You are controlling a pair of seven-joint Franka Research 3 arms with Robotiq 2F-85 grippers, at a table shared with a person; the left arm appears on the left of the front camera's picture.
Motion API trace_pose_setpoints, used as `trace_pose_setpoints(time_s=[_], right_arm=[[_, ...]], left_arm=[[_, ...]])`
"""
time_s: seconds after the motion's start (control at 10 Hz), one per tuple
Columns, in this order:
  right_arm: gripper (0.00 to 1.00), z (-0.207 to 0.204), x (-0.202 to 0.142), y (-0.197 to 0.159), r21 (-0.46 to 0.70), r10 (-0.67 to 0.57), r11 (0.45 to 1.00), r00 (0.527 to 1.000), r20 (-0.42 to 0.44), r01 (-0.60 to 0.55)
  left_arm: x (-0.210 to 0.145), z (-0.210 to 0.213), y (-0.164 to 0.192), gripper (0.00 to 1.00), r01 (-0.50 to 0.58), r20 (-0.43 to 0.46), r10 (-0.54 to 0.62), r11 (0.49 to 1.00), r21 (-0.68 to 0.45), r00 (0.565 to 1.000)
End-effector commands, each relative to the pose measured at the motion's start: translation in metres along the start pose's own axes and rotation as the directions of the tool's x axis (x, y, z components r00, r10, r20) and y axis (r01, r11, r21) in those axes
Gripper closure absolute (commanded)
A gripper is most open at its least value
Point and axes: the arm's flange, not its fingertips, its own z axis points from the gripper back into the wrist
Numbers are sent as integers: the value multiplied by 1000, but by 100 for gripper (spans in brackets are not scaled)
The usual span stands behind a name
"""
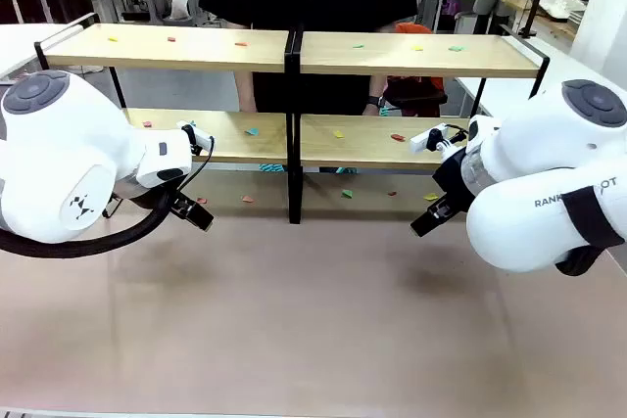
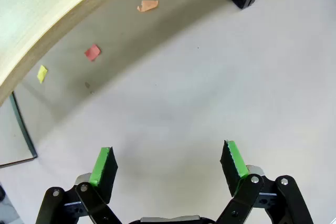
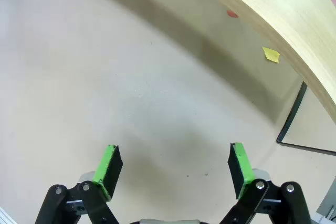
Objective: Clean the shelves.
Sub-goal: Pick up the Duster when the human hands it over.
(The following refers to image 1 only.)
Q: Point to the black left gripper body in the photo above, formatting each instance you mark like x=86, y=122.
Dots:
x=180, y=202

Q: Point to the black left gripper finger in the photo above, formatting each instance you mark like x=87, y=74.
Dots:
x=198, y=220
x=205, y=215

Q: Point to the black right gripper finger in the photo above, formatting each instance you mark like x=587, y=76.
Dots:
x=438, y=222
x=427, y=217

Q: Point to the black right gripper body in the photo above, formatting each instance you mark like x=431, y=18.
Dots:
x=453, y=178

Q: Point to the person's right forearm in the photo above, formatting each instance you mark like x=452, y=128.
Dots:
x=246, y=92

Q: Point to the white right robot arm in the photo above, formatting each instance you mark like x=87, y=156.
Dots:
x=539, y=153

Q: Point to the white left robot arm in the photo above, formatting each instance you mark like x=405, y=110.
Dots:
x=59, y=144

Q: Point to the person's left forearm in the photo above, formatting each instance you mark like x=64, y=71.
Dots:
x=378, y=87

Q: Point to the person's left hand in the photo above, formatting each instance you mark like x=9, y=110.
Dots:
x=374, y=109

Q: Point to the orange and black chair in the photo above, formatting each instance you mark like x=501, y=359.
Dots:
x=416, y=90

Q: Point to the black wrist watch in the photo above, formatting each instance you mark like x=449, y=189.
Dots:
x=376, y=101

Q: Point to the wood and black metal shelf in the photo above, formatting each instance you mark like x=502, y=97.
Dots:
x=416, y=58
x=196, y=48

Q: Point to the white long table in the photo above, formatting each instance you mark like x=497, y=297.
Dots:
x=563, y=65

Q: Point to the wooden side table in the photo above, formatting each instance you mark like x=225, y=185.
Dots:
x=544, y=16

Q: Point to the white plastic bag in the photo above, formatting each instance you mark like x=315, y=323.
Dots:
x=179, y=3

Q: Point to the white items on side table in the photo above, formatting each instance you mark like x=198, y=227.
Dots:
x=561, y=4

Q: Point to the white side table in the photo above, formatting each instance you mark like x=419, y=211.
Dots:
x=24, y=43

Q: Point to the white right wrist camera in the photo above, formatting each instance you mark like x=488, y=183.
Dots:
x=426, y=140

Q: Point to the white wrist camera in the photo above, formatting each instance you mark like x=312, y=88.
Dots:
x=195, y=134
x=426, y=140

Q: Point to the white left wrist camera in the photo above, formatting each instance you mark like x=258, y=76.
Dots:
x=195, y=134

